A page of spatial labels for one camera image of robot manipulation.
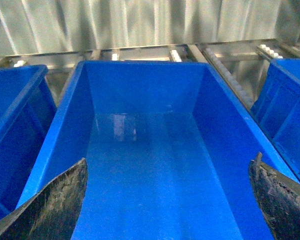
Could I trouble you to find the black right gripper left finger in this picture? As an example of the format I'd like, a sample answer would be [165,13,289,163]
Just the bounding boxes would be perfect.
[0,158,88,240]

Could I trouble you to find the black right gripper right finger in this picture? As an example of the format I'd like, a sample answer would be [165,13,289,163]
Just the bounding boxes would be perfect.
[248,152,300,240]

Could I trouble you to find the blue target bin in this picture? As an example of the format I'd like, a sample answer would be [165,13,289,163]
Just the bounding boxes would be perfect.
[251,58,300,181]

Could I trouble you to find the blue source bin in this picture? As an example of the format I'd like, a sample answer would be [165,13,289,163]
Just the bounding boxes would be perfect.
[0,65,57,220]

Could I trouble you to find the blue middle bin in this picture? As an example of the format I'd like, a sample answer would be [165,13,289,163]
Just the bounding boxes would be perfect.
[19,61,293,240]

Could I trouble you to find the white roller rail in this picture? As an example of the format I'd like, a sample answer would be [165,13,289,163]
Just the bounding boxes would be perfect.
[203,48,253,110]
[257,44,284,59]

